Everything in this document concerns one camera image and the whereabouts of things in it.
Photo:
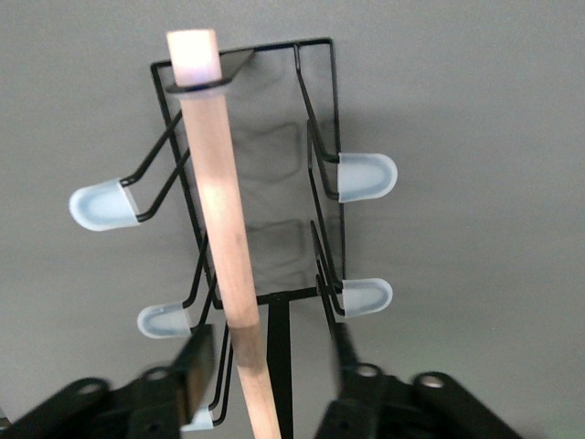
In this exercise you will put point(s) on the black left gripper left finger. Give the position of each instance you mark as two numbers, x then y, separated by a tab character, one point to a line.
137	411

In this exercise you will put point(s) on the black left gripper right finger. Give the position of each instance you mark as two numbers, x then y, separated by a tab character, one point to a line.
388	411

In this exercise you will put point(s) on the dark grey table cloth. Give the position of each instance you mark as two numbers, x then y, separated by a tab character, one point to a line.
480	91

